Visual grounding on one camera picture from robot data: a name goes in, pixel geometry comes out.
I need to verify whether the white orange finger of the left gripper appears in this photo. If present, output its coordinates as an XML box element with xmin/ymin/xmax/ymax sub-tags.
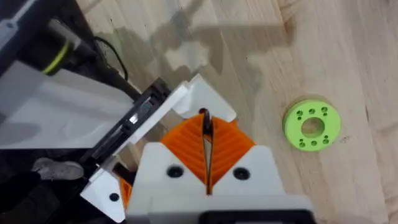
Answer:
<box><xmin>80</xmin><ymin>155</ymin><xmax>138</xmax><ymax>224</ymax></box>

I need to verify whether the bare white finger of the left gripper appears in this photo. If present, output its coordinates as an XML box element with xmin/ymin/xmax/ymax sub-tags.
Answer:
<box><xmin>172</xmin><ymin>73</ymin><xmax>238</xmax><ymax>123</ymax></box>

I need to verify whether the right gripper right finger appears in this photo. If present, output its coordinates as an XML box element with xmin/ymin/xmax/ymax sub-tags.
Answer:
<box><xmin>203</xmin><ymin>116</ymin><xmax>287</xmax><ymax>196</ymax></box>

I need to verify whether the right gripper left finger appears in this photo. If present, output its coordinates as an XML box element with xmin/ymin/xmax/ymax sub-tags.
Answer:
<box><xmin>126</xmin><ymin>114</ymin><xmax>208</xmax><ymax>216</ymax></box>

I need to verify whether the green disc with holes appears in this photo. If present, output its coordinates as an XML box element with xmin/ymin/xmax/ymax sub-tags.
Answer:
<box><xmin>282</xmin><ymin>98</ymin><xmax>342</xmax><ymax>152</ymax></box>

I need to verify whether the black cable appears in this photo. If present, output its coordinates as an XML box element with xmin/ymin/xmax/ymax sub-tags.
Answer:
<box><xmin>93</xmin><ymin>36</ymin><xmax>129</xmax><ymax>82</ymax></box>

